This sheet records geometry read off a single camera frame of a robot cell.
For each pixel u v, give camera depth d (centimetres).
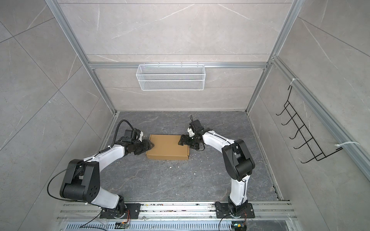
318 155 58
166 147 90
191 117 118
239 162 50
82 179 47
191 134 87
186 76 100
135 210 73
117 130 69
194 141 80
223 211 73
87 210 75
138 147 80
